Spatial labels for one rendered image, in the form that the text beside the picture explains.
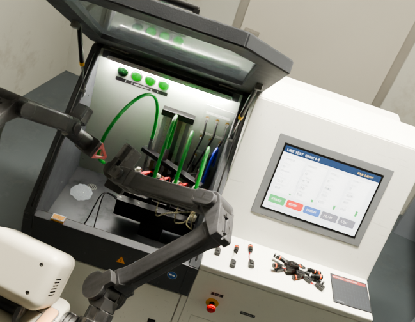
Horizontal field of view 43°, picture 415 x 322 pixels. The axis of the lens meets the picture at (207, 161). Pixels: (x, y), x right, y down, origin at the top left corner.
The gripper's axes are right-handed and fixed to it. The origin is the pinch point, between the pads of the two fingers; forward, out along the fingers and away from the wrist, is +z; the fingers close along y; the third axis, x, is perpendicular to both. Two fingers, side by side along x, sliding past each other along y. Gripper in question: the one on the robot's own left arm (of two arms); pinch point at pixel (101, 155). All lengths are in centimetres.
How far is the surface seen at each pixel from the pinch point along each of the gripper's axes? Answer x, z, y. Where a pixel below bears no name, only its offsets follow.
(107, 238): 24.0, 18.9, -9.8
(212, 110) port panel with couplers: -44, 32, -1
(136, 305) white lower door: 40, 50, -17
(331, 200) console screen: -40, 59, -57
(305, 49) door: -169, 181, 95
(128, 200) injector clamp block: 7.9, 28.1, 2.2
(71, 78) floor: -50, 150, 275
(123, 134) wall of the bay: -14.5, 28.4, 30.3
